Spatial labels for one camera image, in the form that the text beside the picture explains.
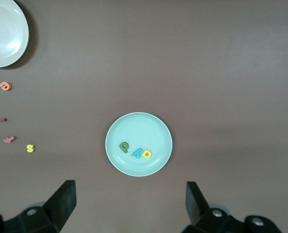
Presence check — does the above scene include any brown table cover sheet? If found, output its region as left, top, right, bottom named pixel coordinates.
left=0, top=0, right=288, bottom=233

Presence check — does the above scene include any beige plate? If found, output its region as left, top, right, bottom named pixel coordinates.
left=0, top=0, right=30, bottom=68

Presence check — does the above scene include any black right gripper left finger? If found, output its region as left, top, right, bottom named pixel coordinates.
left=2, top=180, right=77, bottom=233

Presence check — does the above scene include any green letter p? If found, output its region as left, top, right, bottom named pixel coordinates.
left=119, top=141, right=130, bottom=154

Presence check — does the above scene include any light green plate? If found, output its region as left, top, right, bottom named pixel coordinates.
left=105, top=112, right=173, bottom=177

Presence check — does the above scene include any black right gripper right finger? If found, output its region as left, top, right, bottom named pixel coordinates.
left=181, top=181, right=283, bottom=233

